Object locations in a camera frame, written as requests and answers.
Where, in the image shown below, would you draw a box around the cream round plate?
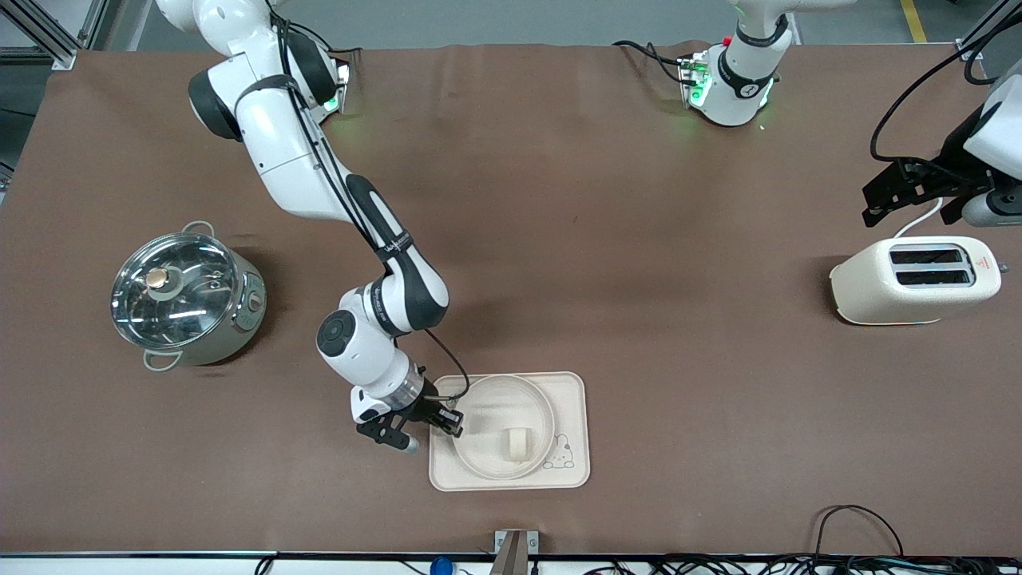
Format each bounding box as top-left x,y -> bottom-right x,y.
450,373 -> 557,482

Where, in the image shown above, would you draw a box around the cream two-slot toaster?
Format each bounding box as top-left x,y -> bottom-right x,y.
829,235 -> 1003,327

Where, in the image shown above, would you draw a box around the cream rabbit print tray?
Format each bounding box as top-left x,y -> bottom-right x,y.
429,371 -> 592,493

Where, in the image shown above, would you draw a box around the silver electric cooking pot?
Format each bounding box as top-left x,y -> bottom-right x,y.
112,220 -> 267,373

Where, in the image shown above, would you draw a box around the glass pot lid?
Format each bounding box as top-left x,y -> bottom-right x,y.
109,232 -> 241,351

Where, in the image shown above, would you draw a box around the brown table mat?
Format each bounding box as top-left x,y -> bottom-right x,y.
0,40 -> 1022,558

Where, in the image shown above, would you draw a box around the white toaster power cable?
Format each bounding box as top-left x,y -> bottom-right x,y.
892,196 -> 946,240

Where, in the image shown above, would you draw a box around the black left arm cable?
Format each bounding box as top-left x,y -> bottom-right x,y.
869,0 -> 1022,165

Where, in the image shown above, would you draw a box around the aluminium frame profile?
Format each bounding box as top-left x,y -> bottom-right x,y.
953,0 -> 1022,62
0,0 -> 109,69

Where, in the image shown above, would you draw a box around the metal table edge bracket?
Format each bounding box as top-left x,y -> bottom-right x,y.
493,529 -> 540,575

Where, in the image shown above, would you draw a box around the black looped cable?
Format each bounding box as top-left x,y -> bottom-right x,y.
813,504 -> 905,561

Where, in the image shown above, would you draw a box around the black cable bundle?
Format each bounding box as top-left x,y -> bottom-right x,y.
581,553 -> 1022,575

